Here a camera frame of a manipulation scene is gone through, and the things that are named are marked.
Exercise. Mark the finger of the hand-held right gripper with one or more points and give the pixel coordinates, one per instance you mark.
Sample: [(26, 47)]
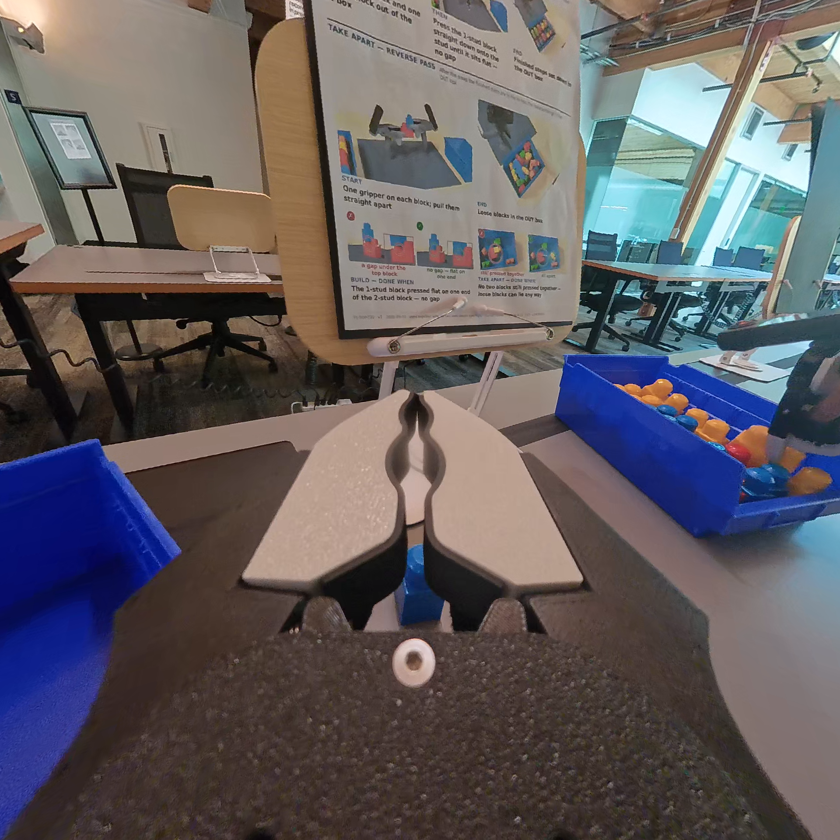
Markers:
[(781, 451)]

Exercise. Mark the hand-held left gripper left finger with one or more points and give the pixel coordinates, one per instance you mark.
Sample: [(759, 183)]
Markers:
[(328, 499)]

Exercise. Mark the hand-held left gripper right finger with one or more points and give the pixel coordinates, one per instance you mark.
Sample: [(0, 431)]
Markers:
[(505, 512)]

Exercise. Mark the blue mega block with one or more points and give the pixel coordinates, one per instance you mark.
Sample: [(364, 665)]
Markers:
[(417, 590)]

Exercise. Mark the row of mixed mega blocks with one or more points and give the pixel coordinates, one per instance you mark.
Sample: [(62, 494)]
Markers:
[(663, 394)]

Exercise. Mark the blue plastic bin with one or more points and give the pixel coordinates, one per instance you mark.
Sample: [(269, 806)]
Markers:
[(643, 459), (65, 525)]

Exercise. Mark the white power strip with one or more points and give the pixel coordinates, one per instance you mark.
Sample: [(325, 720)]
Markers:
[(321, 405)]

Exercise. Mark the long wooden desk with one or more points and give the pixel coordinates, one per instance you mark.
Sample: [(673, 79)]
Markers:
[(676, 269)]

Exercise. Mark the black office chair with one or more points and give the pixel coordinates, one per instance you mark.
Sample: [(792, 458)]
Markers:
[(600, 249), (669, 253), (151, 203)]

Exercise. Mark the wooden top desk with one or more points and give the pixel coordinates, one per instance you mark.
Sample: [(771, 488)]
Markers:
[(16, 233), (131, 269)]

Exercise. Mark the wooden support post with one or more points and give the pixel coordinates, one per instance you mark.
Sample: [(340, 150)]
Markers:
[(728, 131)]

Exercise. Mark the wall mounted light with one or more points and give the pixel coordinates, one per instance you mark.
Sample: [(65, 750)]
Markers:
[(29, 36)]

